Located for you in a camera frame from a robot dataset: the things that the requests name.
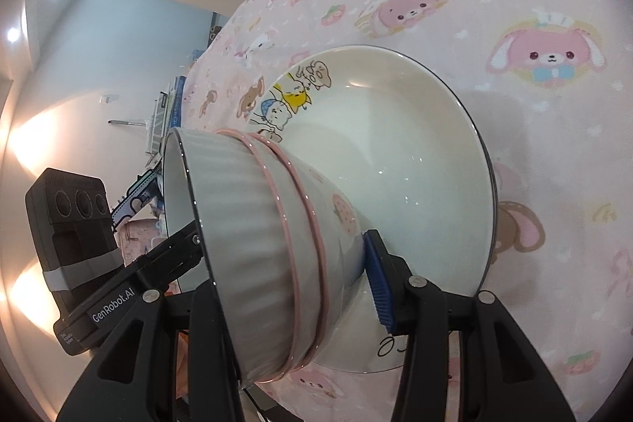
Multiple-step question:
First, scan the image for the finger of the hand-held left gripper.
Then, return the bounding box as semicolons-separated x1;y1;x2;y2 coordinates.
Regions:
123;219;205;292

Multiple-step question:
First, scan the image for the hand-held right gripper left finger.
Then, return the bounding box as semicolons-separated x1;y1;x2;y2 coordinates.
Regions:
57;278;248;422

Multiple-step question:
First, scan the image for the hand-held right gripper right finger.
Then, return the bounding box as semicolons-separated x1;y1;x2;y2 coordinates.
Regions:
363;229;577;422

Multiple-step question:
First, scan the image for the pink carrot print bowl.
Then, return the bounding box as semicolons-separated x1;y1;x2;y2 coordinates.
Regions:
215;129;330;386
252;132;371;366

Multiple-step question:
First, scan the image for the white ribbed black-rimmed bowl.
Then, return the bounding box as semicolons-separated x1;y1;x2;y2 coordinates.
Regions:
162;128;298;390

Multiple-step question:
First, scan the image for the white cartoon print plate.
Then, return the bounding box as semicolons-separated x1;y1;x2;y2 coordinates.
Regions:
247;45;498;374

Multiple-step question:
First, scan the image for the pink cloth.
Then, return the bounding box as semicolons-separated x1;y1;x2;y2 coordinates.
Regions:
119;219;165;265

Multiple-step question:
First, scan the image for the blue white cartoon cutout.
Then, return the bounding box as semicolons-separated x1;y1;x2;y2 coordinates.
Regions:
111;170;164;226

